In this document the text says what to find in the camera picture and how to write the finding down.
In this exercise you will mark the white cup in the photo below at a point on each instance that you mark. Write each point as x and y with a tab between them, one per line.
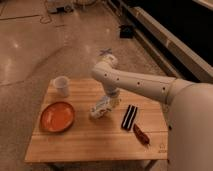
61	84

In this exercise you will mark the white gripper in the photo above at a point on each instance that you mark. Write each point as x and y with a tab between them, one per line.
114	99

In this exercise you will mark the orange plate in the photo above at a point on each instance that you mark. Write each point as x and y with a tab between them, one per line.
57	117

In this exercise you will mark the black white striped block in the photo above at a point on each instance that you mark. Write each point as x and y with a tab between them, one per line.
129	117

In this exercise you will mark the black box on floor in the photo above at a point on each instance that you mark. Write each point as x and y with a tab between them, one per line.
126	31

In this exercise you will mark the white carton bottle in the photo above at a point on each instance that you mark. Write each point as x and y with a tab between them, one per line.
101	107

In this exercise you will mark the grey device on floor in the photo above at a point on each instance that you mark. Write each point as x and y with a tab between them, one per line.
54	5

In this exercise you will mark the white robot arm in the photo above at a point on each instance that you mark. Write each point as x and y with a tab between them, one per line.
190	115

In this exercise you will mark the wooden table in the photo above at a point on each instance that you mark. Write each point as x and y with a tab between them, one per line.
101	139

